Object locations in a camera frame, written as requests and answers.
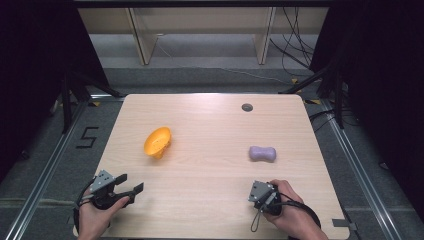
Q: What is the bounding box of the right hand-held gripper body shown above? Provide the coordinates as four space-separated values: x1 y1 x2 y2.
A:
247 180 283 216

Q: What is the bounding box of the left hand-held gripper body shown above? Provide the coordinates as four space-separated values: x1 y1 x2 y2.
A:
87 169 134 211

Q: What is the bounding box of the person's right hand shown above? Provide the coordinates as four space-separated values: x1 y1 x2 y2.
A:
262 179 325 240

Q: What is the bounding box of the person's left hand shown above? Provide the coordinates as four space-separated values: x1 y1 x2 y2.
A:
77 194 130 240

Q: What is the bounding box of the purple soap bar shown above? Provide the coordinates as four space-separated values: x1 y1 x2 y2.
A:
248 145 278 163

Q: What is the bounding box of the orange plastic soap dish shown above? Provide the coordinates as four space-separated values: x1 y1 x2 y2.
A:
143 126 173 160

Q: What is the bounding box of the grey tape strip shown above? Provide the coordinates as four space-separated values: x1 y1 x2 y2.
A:
331 218 358 232

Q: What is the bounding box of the black metal stand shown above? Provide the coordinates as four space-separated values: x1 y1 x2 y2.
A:
279 63 351 130
58 68 125 135

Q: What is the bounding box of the black curtain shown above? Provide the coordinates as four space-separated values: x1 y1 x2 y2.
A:
309 0 424 214
0 0 111 183

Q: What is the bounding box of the beige wooden shelf unit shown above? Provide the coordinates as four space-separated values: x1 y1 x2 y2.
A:
77 7 330 66

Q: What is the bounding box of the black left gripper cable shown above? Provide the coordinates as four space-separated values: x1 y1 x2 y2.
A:
73 178 98 234

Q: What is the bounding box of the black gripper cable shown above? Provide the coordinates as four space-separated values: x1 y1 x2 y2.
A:
278 192 322 240
73 178 98 234

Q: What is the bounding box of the grey cord loop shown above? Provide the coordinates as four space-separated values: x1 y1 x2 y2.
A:
250 204 268 233

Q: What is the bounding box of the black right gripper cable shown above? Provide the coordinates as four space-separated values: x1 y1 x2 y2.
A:
278 192 322 240

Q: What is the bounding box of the aluminium floor rail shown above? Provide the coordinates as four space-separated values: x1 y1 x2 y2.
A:
304 98 403 240
3 94 125 240

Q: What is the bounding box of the bundle of black floor cables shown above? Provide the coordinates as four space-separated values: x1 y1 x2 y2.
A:
268 7 316 78

